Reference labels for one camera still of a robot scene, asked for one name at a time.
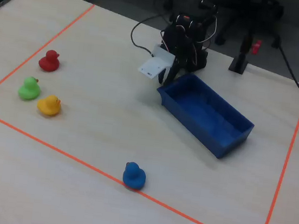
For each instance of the red rubber duck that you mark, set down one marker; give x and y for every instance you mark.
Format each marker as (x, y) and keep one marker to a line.
(49, 62)

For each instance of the blue rubber duck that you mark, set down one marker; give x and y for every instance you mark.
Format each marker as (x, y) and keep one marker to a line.
(134, 177)

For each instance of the blue plastic box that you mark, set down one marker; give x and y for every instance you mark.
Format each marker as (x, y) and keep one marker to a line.
(206, 113)

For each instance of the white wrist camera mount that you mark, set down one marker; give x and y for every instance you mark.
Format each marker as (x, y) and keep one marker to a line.
(155, 65)

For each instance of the black office chair base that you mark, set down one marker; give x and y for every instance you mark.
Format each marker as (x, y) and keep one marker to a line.
(260, 11)

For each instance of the black clamp stand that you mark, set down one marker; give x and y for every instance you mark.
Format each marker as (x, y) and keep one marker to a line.
(239, 63)

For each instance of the yellow rubber duck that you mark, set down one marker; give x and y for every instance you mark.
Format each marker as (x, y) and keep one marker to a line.
(47, 106)

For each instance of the green rubber duck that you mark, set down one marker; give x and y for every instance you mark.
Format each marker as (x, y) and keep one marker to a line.
(28, 90)

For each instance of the orange tape strip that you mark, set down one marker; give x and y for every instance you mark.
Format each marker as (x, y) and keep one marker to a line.
(287, 161)
(78, 160)
(49, 42)

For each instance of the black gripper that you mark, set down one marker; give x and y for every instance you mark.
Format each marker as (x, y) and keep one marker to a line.
(176, 65)

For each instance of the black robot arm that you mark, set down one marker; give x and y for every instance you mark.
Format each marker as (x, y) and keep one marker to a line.
(200, 31)

